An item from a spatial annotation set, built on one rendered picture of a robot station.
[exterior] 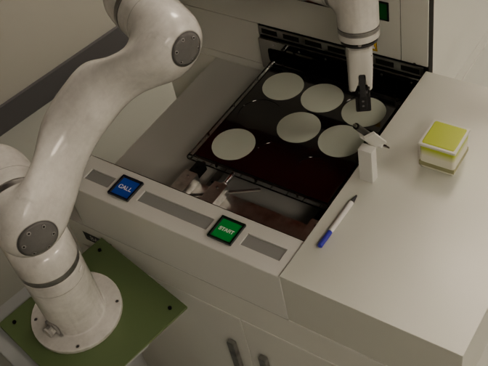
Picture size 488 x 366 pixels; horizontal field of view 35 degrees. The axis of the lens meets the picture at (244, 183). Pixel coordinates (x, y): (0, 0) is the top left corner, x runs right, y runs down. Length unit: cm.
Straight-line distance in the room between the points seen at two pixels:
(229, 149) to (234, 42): 41
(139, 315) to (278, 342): 29
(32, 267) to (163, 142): 62
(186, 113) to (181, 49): 80
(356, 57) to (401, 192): 28
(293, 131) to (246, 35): 36
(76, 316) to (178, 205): 30
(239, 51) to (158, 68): 87
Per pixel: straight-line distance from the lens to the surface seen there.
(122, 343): 160
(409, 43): 177
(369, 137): 148
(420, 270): 143
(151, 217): 159
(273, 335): 165
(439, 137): 155
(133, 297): 165
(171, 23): 122
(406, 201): 153
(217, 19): 207
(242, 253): 149
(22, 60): 344
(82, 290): 154
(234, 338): 178
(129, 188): 166
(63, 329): 161
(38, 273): 146
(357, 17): 155
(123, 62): 124
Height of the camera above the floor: 212
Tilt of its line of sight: 46 degrees down
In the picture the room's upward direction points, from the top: 13 degrees counter-clockwise
